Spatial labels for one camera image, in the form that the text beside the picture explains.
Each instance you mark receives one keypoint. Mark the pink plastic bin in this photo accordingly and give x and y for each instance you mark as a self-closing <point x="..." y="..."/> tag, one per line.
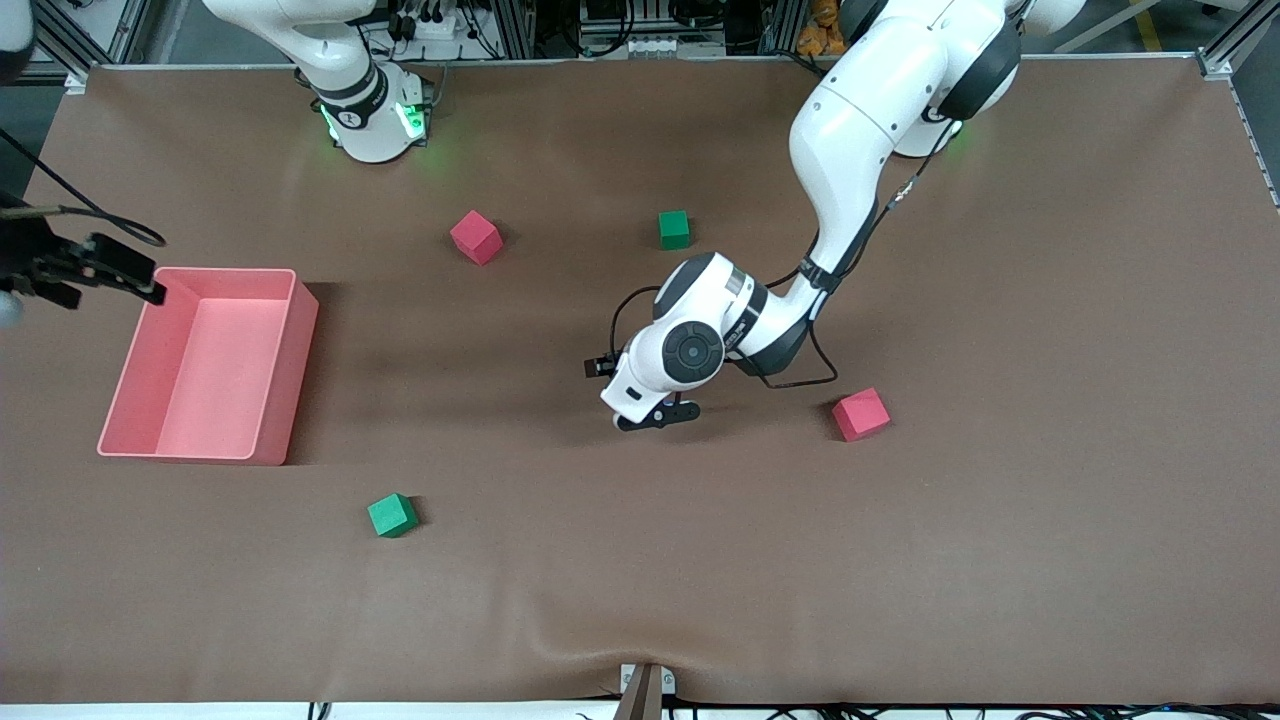
<point x="215" y="400"/>

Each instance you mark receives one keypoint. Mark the pink foam cube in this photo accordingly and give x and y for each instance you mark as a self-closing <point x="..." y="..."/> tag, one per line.
<point x="476" y="238"/>
<point x="860" y="415"/>

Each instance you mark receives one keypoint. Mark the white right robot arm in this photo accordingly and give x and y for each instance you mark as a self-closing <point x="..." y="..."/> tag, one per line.
<point x="350" y="100"/>

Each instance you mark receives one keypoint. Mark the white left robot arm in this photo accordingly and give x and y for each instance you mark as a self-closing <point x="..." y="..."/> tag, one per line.
<point x="860" y="110"/>

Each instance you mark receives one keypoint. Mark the aluminium frame post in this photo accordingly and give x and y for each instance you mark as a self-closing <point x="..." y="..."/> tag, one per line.
<point x="1235" y="45"/>
<point x="70" y="45"/>

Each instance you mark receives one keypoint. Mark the brown table cover mat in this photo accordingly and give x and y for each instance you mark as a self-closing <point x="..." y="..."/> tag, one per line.
<point x="640" y="560"/>

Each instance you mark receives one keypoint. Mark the white power strip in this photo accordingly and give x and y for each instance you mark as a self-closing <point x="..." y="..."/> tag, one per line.
<point x="445" y="35"/>

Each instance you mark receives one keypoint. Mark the pile of orange objects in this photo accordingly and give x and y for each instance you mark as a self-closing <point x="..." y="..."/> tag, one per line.
<point x="818" y="35"/>

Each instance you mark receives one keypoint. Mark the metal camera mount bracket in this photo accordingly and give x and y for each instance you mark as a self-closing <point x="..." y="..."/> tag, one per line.
<point x="645" y="690"/>

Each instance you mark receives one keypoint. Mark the green foam cube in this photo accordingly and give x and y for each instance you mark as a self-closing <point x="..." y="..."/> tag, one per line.
<point x="391" y="516"/>
<point x="674" y="230"/>

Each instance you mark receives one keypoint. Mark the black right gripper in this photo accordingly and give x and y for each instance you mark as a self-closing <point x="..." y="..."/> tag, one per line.
<point x="30" y="255"/>

